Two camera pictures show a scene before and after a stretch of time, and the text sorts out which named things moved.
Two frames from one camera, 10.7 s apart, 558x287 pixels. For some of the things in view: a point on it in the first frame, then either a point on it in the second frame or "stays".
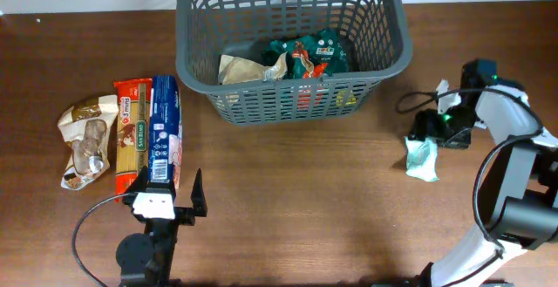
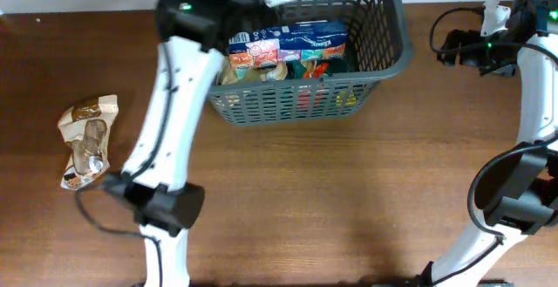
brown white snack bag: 85,127 stays
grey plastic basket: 221,14 stays
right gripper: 425,126 -> 456,37
